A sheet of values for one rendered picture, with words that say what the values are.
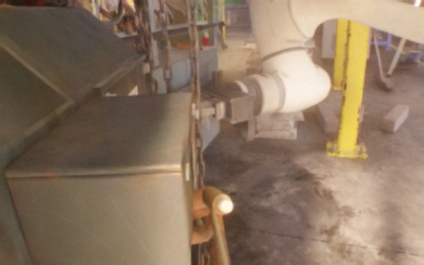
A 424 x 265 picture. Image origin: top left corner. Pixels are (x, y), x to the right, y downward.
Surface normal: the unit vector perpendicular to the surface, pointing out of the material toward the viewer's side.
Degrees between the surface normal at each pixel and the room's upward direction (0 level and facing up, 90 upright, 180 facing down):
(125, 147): 0
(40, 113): 45
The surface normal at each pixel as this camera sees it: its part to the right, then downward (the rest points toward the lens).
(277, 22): -0.52, 0.15
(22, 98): 0.68, -0.69
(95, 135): -0.04, -0.93
